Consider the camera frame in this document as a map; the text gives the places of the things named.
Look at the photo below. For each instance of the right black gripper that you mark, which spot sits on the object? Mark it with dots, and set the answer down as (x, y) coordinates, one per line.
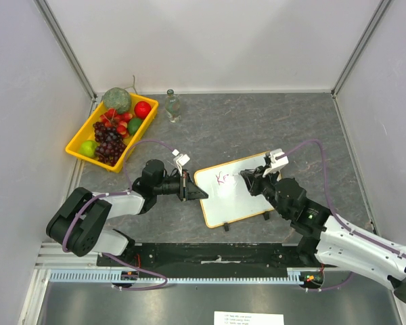
(259, 180)

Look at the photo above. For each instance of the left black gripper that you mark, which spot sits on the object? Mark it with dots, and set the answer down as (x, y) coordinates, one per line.
(187, 188)

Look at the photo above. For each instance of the wood framed whiteboard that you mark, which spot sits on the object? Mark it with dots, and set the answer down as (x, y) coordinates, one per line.
(229, 200)

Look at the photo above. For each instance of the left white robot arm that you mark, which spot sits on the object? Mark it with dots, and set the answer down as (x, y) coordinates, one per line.
(79, 223)

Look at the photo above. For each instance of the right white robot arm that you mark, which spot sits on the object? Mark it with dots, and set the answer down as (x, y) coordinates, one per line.
(329, 239)

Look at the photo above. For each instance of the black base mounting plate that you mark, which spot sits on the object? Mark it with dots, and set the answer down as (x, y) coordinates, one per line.
(160, 254)

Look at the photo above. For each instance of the clear glass bottle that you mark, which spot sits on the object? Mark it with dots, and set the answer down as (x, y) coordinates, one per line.
(172, 106)

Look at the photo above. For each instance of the dark green lime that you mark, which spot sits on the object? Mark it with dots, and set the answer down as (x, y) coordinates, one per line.
(134, 125)

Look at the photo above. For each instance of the purple grape bunch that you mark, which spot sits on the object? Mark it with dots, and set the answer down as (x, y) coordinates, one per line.
(110, 144)

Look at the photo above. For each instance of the red apple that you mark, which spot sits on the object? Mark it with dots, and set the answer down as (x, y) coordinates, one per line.
(142, 109)

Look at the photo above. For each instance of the red strawberry cluster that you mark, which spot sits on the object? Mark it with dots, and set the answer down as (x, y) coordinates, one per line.
(113, 119)

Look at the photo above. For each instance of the light green apple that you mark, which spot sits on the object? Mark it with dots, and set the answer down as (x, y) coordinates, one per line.
(88, 149)

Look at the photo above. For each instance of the yellow plastic tray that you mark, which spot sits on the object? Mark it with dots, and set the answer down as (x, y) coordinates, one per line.
(86, 132)

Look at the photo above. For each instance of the green melon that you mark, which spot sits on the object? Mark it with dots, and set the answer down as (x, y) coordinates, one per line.
(118, 99)

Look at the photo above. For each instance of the white paper label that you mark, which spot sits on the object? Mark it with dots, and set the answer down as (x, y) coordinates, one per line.
(241, 318)

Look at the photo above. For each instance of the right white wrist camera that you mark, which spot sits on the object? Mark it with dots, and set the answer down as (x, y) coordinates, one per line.
(275, 160)

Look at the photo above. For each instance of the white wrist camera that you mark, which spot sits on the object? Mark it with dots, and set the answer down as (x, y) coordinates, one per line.
(275, 160)
(180, 160)

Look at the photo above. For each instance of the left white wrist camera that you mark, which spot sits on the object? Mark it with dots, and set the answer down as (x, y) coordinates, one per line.
(180, 160)

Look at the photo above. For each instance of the grey slotted cable duct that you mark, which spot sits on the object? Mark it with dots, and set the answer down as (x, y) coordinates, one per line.
(122, 276)

